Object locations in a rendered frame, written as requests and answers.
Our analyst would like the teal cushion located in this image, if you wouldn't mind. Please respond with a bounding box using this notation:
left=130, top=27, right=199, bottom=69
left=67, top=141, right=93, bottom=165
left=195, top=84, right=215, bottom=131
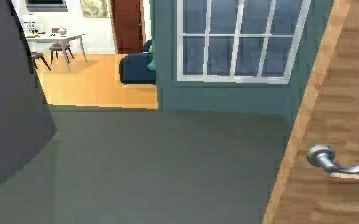
left=146, top=43, right=157, bottom=72

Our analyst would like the dark blue sofa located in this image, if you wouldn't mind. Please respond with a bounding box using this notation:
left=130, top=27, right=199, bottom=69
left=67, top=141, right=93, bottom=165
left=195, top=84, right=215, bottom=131
left=118, top=39, right=157, bottom=86

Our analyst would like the white framed window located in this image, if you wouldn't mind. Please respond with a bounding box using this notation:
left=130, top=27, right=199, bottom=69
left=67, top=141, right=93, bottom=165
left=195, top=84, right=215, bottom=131
left=176, top=0, right=312, bottom=85

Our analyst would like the dark red brown door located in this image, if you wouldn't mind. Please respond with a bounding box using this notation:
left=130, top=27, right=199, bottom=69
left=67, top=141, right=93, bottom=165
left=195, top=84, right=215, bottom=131
left=109, top=0, right=145, bottom=55

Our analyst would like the brown grey dining chair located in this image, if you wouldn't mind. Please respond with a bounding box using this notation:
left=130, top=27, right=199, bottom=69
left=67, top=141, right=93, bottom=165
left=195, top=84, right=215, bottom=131
left=30, top=51, right=53, bottom=72
left=48, top=37, right=76, bottom=65

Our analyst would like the white grey dining table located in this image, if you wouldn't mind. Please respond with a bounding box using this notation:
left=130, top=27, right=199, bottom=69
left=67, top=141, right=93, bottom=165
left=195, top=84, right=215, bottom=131
left=24, top=32, right=89, bottom=73

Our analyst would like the light brown wooden door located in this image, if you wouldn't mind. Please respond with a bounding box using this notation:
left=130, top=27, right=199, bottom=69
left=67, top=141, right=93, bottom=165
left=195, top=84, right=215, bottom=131
left=261, top=0, right=359, bottom=224

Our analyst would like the dark grey door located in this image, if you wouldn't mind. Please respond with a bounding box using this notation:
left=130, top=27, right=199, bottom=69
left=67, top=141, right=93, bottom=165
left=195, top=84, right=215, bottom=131
left=0, top=0, right=59, bottom=197

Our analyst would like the pale framed wall picture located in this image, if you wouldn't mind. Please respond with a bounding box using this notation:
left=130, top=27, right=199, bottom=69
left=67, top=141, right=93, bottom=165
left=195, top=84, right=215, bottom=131
left=79, top=0, right=109, bottom=19

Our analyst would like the silver door lever handle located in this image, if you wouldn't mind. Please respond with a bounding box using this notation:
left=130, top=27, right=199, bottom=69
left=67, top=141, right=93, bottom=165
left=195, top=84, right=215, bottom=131
left=306, top=144, right=359, bottom=176

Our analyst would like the dark framed wall picture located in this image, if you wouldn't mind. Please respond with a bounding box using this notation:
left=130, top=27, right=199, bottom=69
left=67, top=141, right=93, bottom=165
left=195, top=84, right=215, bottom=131
left=25, top=0, right=69, bottom=12

